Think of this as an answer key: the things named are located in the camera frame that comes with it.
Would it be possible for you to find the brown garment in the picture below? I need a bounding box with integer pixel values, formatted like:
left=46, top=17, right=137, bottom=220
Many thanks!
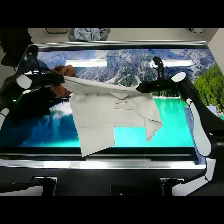
left=49, top=64, right=78, bottom=100

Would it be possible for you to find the grey T-shirt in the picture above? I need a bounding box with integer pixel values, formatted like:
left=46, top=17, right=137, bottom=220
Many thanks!
left=62, top=75, right=164, bottom=158

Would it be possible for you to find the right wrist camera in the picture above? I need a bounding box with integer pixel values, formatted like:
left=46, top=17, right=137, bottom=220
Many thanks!
left=152, top=56, right=165, bottom=82

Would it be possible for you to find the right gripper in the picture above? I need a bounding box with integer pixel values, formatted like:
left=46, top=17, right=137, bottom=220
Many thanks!
left=135, top=81, right=161, bottom=95

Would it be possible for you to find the heap of clothes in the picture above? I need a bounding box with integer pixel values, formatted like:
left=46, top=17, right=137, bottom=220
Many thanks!
left=67, top=27, right=111, bottom=43

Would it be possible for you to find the light blue garment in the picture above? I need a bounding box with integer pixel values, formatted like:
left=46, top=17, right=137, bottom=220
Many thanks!
left=183, top=104, right=224, bottom=141

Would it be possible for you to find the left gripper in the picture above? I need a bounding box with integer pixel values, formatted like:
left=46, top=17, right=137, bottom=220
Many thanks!
left=41, top=72, right=66, bottom=87

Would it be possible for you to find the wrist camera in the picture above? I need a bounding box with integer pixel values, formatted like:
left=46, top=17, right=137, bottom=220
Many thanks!
left=152, top=56, right=165, bottom=82
left=25, top=44, right=40, bottom=72

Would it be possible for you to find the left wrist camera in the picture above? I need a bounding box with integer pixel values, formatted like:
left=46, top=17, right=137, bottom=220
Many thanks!
left=25, top=44, right=40, bottom=72

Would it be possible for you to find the silver frame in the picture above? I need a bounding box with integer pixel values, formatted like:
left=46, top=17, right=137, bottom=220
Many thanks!
left=0, top=39, right=224, bottom=197

